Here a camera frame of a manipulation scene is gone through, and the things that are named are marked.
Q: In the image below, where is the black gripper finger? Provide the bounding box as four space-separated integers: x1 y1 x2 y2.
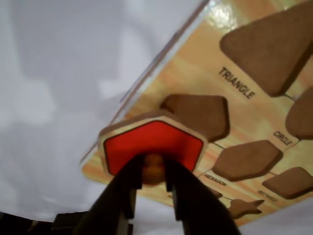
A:
75 155 145 235
165 158 243 235

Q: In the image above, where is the red hexagon piece yellow pin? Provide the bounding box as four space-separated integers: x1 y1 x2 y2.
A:
97 109 208 188

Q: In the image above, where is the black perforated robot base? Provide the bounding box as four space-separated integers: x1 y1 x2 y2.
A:
52 212 89 232

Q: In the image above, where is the wooden shape puzzle board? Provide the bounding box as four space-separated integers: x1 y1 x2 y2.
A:
79 0 313 227

